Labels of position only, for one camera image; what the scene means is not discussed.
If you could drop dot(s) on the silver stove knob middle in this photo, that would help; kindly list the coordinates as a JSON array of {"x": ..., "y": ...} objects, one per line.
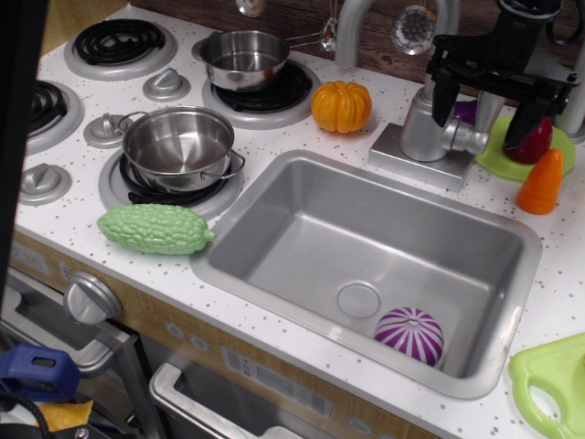
[{"x": 107, "y": 131}]

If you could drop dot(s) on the rear right stove burner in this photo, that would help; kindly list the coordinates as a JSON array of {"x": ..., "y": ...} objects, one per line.
[{"x": 285, "y": 102}]

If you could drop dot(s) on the rear left stove burner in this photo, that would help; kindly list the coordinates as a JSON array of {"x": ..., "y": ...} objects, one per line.
[{"x": 120, "y": 49}]

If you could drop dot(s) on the white vertical post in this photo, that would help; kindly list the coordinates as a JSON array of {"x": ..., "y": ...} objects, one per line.
[{"x": 571, "y": 121}]

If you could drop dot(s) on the grey toy sink basin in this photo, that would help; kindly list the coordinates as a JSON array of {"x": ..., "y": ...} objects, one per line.
[{"x": 334, "y": 248}]

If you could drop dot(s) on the silver oven knob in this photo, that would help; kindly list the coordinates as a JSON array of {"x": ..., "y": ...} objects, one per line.
[{"x": 87, "y": 300}]

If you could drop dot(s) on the orange toy pumpkin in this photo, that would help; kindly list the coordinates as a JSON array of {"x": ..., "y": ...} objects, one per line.
[{"x": 341, "y": 107}]

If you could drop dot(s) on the stove burner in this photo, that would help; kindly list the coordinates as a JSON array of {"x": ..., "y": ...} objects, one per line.
[
  {"x": 120, "y": 49},
  {"x": 285, "y": 102},
  {"x": 120, "y": 188},
  {"x": 56, "y": 113}
]

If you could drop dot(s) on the hanging silver spoon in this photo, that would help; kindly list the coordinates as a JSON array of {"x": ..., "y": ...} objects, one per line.
[{"x": 251, "y": 8}]

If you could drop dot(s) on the front steel pot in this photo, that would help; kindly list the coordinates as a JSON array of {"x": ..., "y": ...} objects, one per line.
[{"x": 181, "y": 149}]

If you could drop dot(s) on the purple toy eggplant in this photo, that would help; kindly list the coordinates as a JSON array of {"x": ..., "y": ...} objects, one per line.
[{"x": 465, "y": 111}]

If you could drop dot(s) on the green plastic cutting board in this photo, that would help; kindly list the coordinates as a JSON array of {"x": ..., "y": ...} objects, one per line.
[{"x": 556, "y": 368}]

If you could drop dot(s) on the silver faucet lever handle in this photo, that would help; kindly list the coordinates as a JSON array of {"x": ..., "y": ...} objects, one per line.
[{"x": 489, "y": 106}]

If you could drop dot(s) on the dark red toy pepper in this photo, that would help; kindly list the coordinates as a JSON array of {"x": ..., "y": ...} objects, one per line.
[{"x": 535, "y": 146}]

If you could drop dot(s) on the front right stove burner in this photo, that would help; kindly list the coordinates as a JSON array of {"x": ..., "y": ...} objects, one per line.
[{"x": 120, "y": 188}]

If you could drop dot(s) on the green toy bitter melon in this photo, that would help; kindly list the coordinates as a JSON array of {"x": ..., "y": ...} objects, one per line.
[{"x": 156, "y": 228}]

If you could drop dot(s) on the light green plate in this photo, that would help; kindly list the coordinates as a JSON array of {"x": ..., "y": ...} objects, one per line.
[{"x": 495, "y": 160}]

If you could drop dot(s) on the black foreground post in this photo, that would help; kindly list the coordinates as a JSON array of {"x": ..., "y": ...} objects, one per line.
[{"x": 22, "y": 31}]

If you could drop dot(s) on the steel pot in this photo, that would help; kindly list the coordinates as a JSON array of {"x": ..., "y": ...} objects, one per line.
[
  {"x": 243, "y": 60},
  {"x": 181, "y": 149}
]

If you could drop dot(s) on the rear steel pot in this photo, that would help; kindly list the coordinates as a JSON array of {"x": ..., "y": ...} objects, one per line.
[{"x": 243, "y": 60}]

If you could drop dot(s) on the orange toy carrot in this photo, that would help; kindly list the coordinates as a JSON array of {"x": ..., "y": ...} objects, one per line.
[{"x": 539, "y": 193}]

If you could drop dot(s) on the silver stove knob rear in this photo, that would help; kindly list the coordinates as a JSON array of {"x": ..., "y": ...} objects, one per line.
[{"x": 167, "y": 86}]

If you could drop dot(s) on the hanging slotted spoon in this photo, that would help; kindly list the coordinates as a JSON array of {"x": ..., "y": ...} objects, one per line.
[{"x": 412, "y": 29}]

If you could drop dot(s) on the blue clamp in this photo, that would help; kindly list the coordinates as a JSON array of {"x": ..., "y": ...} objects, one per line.
[{"x": 40, "y": 374}]

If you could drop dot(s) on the silver toy faucet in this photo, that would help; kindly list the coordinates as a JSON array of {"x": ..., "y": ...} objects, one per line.
[{"x": 419, "y": 149}]

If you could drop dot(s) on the silver stove knob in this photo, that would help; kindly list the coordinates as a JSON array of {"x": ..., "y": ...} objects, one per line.
[
  {"x": 43, "y": 184},
  {"x": 167, "y": 86},
  {"x": 107, "y": 131}
]

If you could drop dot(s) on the silver dishwasher door handle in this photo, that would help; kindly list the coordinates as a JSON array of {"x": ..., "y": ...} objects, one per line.
[{"x": 162, "y": 388}]

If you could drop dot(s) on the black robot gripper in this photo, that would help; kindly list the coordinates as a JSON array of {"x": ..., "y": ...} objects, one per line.
[{"x": 507, "y": 62}]

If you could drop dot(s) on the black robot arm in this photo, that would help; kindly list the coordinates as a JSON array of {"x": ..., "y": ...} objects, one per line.
[{"x": 505, "y": 62}]

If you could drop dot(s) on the purple white striped onion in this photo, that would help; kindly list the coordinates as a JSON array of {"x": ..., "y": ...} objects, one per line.
[{"x": 413, "y": 333}]

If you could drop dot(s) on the front left stove burner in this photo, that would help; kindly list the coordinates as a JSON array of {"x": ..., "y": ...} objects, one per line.
[{"x": 56, "y": 113}]

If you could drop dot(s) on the silver oven door handle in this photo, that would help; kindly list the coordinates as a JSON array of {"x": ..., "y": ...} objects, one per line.
[{"x": 33, "y": 313}]

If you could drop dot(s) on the silver stove knob front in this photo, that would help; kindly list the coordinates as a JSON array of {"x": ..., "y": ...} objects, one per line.
[{"x": 43, "y": 184}]

